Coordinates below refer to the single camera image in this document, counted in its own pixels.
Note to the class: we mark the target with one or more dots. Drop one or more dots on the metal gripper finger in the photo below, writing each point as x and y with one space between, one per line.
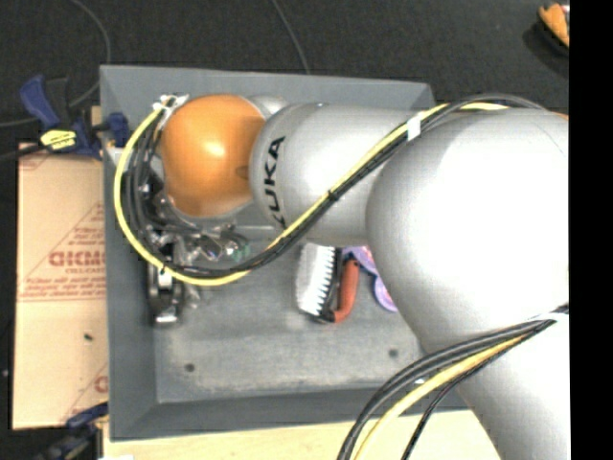
152 289
178 300

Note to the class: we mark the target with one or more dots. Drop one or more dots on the grey metal bin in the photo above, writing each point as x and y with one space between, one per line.
249 352

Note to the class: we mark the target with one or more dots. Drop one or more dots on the brown cardboard board, red print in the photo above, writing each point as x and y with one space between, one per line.
57 266

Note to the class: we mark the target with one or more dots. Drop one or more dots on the purple soft toy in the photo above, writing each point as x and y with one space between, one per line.
384 296

